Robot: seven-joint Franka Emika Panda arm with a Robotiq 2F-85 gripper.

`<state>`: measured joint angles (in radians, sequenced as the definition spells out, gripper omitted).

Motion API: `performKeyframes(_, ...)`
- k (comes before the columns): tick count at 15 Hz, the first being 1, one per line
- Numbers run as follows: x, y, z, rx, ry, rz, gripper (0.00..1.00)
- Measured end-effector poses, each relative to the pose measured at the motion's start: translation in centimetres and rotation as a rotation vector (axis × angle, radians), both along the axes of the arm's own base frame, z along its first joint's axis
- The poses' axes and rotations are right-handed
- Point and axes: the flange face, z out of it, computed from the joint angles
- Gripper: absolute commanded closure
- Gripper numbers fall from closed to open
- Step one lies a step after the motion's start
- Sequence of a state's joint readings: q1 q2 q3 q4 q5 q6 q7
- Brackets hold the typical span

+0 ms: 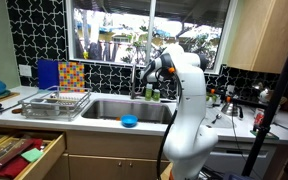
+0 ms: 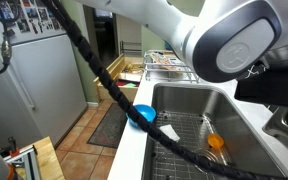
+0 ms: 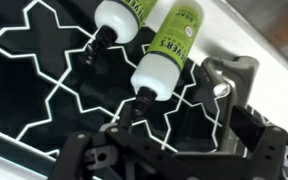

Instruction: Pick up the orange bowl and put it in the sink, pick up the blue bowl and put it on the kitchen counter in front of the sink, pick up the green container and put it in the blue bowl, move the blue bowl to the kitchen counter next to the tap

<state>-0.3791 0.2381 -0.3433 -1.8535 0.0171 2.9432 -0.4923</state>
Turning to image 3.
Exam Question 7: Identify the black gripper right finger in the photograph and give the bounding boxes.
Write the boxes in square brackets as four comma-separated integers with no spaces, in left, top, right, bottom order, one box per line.
[232,105,288,180]

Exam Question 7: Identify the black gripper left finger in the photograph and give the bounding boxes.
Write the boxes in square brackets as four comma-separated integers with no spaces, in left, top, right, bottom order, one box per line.
[48,123,198,180]

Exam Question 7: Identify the large green dish soap bottle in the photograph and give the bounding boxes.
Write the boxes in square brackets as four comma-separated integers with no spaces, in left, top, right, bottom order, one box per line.
[118,0,205,132]

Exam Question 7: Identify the stainless steel sink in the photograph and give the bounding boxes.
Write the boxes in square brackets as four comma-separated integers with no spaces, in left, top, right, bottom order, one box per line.
[222,0,288,73]

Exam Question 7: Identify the stainless steel faucet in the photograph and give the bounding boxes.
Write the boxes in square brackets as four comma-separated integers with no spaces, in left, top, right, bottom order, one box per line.
[200,55,260,155]

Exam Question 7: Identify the small green soap pump bottle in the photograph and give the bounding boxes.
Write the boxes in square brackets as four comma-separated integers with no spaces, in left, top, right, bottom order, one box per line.
[83,0,158,66]

